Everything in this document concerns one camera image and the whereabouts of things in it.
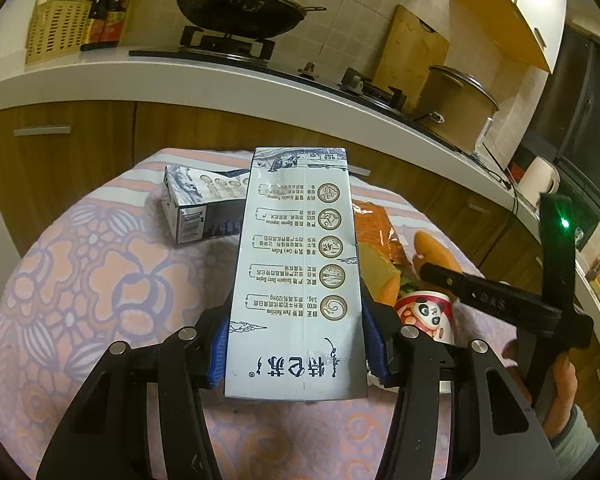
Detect small blue-white milk carton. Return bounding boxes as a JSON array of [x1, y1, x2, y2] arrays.
[[161, 165, 250, 245]]

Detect orange snack wrapper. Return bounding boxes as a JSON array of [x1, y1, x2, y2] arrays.
[[352, 200, 411, 268]]

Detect black gas stove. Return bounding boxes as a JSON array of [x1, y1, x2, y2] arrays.
[[129, 25, 459, 152]]

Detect tall white milk carton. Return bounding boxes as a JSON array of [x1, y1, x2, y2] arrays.
[[224, 148, 367, 402]]

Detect beige utensil basket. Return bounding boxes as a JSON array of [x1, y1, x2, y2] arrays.
[[24, 0, 92, 65]]

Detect black wok pan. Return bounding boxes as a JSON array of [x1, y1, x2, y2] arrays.
[[176, 0, 326, 40]]

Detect person's right hand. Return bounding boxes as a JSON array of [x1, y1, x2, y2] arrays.
[[503, 340, 578, 440]]

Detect white wall cabinet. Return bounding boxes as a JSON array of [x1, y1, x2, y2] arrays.
[[455, 0, 567, 74]]

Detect green lettuce leaf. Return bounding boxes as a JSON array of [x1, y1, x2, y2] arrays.
[[398, 272, 422, 299]]

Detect floral pink tablecloth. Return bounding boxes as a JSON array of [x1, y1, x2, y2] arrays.
[[0, 147, 519, 480]]

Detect white electric kettle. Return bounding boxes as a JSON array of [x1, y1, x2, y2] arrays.
[[517, 156, 560, 209]]

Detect white timer plug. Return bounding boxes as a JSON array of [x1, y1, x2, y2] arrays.
[[472, 117, 493, 157]]

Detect dark sauce bottle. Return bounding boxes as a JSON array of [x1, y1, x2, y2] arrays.
[[80, 0, 130, 52]]

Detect bread bun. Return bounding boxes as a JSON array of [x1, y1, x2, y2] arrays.
[[412, 231, 462, 304]]

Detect red white paper cup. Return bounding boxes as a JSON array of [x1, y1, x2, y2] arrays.
[[394, 290, 455, 344]]

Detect beige rice cooker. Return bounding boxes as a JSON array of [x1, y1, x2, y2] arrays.
[[411, 65, 500, 154]]

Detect wooden cutting board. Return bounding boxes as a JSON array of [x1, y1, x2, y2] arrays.
[[373, 6, 450, 113]]

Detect black power cable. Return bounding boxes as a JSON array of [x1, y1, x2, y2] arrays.
[[479, 142, 522, 221]]

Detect wooden kitchen cabinets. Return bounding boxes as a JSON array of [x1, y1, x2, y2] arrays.
[[0, 100, 600, 426]]

